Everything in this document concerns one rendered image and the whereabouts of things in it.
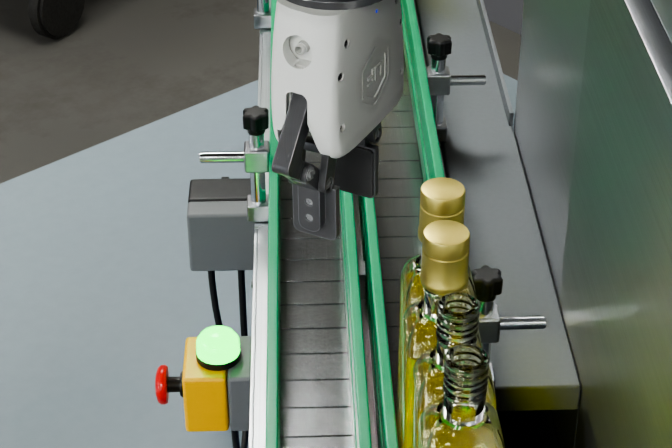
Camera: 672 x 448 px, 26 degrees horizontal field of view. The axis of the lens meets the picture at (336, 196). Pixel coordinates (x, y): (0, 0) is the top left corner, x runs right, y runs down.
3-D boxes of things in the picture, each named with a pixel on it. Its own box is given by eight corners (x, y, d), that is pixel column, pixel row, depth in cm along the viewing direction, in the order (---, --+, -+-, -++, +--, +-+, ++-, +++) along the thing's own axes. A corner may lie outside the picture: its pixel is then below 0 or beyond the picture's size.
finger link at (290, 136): (276, 146, 86) (297, 198, 90) (332, 48, 89) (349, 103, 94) (259, 141, 86) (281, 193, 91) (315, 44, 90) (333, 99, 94)
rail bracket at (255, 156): (271, 228, 156) (268, 120, 148) (202, 230, 156) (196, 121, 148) (271, 208, 159) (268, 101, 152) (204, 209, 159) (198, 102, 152)
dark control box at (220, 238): (258, 274, 170) (256, 214, 165) (190, 275, 170) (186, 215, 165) (259, 234, 177) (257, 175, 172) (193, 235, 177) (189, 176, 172)
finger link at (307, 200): (316, 173, 90) (317, 261, 93) (340, 149, 92) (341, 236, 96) (271, 160, 91) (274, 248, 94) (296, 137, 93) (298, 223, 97)
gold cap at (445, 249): (470, 295, 106) (474, 245, 103) (422, 296, 106) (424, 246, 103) (465, 266, 109) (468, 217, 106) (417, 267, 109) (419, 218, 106)
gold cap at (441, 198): (408, 238, 112) (410, 190, 109) (435, 218, 114) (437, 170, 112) (446, 254, 110) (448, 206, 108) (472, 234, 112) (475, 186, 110)
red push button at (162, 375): (187, 381, 145) (153, 382, 145) (189, 412, 147) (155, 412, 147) (189, 356, 148) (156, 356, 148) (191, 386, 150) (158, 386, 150)
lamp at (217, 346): (240, 370, 144) (239, 347, 142) (195, 371, 144) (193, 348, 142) (241, 342, 148) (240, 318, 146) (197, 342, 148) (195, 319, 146)
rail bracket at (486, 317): (541, 404, 132) (553, 286, 125) (466, 406, 132) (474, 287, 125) (535, 376, 135) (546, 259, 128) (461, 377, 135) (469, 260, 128)
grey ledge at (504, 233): (572, 462, 139) (583, 371, 133) (480, 464, 139) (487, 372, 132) (466, 19, 218) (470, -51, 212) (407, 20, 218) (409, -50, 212)
